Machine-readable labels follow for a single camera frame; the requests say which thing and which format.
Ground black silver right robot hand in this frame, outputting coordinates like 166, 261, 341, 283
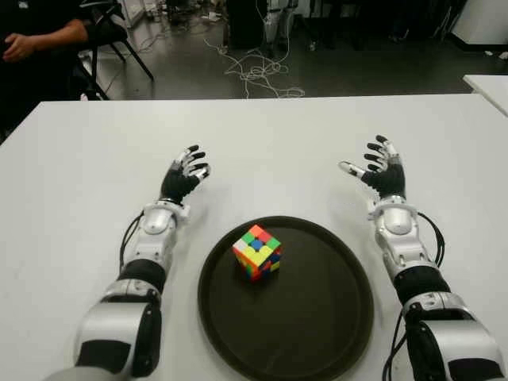
337, 134, 408, 204

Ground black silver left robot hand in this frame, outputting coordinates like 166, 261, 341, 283
160, 144, 211, 207

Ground multicoloured Rubik's cube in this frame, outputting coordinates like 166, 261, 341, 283
232, 224, 283, 283

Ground round dark brown plate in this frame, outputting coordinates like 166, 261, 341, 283
197, 215, 375, 381

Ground white side table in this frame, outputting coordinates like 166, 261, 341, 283
463, 74, 508, 118

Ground black chair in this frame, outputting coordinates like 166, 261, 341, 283
75, 0, 155, 100

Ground tall black cabinet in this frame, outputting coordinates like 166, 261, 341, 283
225, 0, 271, 51

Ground white display cabinet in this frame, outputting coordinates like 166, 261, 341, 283
118, 0, 167, 29

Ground white cabinet with black base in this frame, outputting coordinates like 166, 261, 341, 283
452, 0, 508, 52

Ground silver standing robot legs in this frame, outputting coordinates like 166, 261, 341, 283
264, 0, 297, 52

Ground person in black shirt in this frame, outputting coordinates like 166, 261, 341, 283
0, 0, 110, 140

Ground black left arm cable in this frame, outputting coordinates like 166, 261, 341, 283
117, 210, 146, 275

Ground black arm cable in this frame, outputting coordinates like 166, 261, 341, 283
416, 212, 446, 271
117, 210, 146, 275

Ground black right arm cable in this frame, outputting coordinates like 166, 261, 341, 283
416, 212, 446, 271

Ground tangled white floor cables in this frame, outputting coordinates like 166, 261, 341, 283
204, 31, 306, 100

